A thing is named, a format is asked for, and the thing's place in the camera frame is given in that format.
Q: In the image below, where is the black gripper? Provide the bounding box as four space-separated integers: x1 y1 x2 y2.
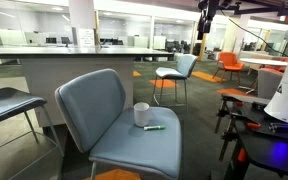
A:
197 0 220 41

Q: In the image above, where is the green marker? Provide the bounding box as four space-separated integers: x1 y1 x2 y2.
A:
143 125 167 132

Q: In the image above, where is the white cup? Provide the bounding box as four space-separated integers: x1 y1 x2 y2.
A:
133 101 151 128

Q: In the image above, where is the orange armchair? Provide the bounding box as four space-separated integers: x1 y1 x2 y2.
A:
212 51 246 85

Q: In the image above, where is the light blue bar stool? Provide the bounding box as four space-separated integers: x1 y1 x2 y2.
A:
152 53 199 107

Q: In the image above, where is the white round table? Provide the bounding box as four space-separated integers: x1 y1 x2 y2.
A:
238 57 288 95

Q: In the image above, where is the grey armchair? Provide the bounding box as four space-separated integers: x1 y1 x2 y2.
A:
257 67 284 100

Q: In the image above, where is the white paper sign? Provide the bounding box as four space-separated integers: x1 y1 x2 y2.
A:
78 28 96 47

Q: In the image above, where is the black workbench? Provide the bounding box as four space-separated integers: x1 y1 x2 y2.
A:
213 93 288 180

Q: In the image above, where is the light blue cushioned chair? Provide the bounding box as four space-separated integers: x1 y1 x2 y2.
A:
54 68 183 180

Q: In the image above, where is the long grey counter table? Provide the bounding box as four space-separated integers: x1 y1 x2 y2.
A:
0 45 175 129

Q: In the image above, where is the black computer monitor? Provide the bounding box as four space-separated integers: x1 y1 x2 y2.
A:
60 36 72 46
45 36 58 45

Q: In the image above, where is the dark grey stool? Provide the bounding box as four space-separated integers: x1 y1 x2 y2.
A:
0 86 65 180

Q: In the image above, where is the black hanging cable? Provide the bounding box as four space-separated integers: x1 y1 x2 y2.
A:
219 9 288 57

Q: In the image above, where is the orange clamp handle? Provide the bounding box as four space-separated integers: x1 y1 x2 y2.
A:
237 147 248 163
245 122 262 131

